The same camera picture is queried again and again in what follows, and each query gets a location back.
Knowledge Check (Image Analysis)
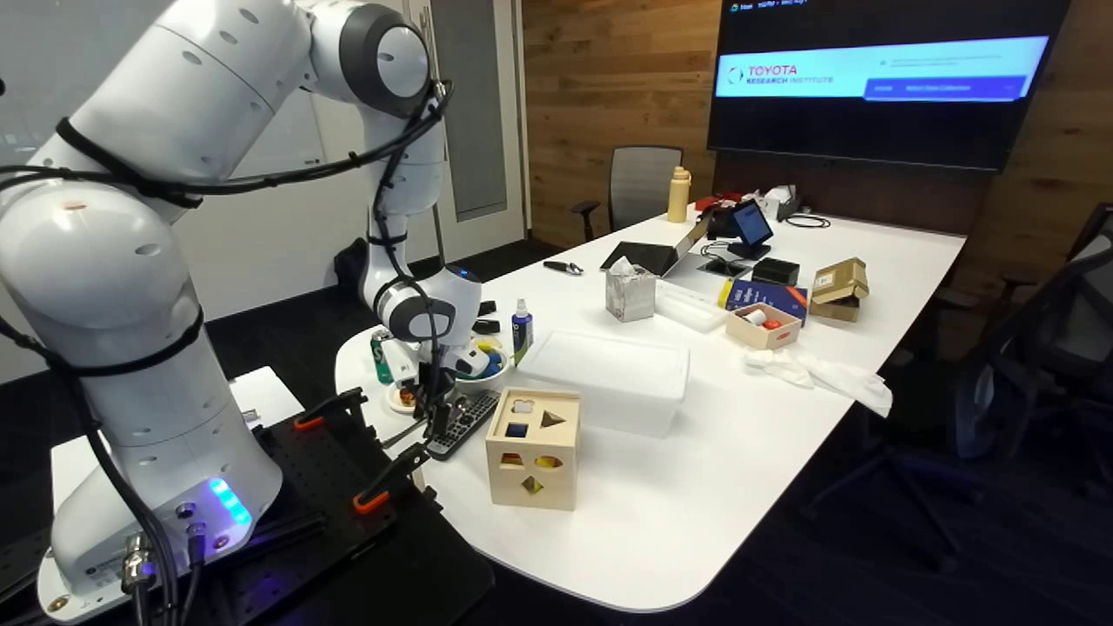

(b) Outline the tan cardboard box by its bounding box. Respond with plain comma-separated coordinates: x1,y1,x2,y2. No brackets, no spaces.
808,256,875,323

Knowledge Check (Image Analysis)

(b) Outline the grey office chair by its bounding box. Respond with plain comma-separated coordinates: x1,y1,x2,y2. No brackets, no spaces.
575,142,689,243

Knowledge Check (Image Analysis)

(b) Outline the plain white paper plate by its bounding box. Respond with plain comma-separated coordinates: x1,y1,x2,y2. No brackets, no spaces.
385,381,428,419

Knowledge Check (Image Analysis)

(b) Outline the black orange clamp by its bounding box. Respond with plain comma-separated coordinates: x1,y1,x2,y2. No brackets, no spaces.
344,439,433,520
290,385,369,439

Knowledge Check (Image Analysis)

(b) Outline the clear plastic bag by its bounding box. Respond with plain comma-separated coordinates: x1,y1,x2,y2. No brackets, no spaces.
742,346,899,420

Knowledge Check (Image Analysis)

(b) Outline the flat black notebook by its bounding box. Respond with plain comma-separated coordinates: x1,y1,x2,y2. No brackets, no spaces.
599,237,681,278

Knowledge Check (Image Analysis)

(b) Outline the grey tissue box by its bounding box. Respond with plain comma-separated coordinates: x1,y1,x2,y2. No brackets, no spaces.
602,256,661,323

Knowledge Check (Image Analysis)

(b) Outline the wooden shape sorter box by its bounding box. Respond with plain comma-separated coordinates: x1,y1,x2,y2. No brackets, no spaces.
484,385,584,514

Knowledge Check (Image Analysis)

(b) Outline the black mounting platform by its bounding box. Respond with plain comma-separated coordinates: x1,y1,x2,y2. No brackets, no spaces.
219,385,465,626

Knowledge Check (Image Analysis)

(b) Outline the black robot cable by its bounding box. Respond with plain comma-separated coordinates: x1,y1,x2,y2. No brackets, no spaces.
0,78,455,626

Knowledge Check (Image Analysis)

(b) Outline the small wooden tray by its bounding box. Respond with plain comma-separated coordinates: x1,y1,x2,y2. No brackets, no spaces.
727,304,803,355

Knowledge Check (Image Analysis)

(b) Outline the black office chair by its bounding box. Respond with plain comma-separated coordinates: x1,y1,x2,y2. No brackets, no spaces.
924,203,1113,500

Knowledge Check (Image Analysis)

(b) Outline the yellow squeeze bottle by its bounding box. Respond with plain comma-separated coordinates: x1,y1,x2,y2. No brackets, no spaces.
666,164,697,225

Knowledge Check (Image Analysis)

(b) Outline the small tablet screen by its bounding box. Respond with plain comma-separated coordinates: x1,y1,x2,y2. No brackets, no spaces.
727,200,778,265

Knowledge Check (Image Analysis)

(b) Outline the small black box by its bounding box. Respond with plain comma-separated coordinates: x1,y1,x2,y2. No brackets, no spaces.
747,256,803,290

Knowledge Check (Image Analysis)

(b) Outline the clear plastic box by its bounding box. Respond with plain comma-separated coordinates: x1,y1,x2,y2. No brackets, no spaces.
653,275,735,338

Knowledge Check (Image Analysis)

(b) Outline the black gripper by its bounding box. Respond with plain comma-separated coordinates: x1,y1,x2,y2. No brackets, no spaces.
413,353,465,434

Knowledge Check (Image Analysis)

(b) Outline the white plastic storage container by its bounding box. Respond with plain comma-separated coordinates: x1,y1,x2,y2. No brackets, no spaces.
516,329,697,443

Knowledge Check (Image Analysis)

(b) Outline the wall monitor screen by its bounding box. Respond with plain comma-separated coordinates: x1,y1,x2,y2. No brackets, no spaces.
708,0,1075,176

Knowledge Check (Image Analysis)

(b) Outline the colourful toy bowl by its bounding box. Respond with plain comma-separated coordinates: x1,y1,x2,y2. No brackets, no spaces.
455,340,513,385

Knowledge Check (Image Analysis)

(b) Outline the green drink can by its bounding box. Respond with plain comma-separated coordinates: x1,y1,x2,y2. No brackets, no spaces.
369,330,397,389

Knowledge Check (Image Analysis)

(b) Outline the black bag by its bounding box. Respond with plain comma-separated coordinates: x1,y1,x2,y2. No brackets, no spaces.
331,237,377,297

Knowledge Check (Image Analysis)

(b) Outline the grey remote control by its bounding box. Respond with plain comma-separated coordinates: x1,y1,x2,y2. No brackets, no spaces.
421,385,502,463

